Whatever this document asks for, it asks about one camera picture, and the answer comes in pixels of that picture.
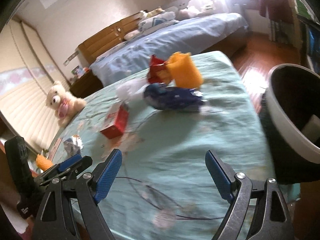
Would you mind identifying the white foam net sleeve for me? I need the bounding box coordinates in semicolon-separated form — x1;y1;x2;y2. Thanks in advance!
116;78;149;102

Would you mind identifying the white round trash bin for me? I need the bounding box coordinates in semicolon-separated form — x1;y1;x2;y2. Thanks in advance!
259;63;319;185

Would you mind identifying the dark red hanging jacket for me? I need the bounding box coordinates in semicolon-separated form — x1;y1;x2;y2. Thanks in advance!
259;0;293;24

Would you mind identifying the black glossy cabinet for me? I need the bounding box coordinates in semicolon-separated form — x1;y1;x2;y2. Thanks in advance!
297;15;319;75

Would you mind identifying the dark wooden nightstand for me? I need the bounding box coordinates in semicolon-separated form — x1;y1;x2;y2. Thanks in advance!
69;70;103;98

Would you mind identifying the orange foam net sleeve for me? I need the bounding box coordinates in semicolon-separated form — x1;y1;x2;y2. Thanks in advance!
166;51;203;89

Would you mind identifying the white teddy bear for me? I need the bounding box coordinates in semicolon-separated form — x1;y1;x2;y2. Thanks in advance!
46;81;87;128

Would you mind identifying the blue covered bed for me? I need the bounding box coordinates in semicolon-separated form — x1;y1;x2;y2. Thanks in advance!
89;12;248;87

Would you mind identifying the red cardboard box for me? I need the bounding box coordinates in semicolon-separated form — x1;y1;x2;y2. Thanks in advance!
100;102;129;139

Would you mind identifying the red snack wrapper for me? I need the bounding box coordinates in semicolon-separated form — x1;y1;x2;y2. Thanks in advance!
147;55;172;85

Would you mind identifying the blue patterned pillow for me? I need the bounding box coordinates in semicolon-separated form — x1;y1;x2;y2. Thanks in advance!
138;11;178;32

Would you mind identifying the small orange foam piece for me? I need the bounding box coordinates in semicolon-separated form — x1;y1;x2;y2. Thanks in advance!
36;154;54;171

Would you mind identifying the crumpled silver wrapper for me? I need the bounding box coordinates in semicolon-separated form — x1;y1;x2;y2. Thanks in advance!
63;135;83;157

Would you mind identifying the wooden headboard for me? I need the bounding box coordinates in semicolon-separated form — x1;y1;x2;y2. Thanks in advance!
78;12;143;65

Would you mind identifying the blue plastic wrapper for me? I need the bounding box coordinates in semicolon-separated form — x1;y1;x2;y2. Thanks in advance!
143;83;207;112

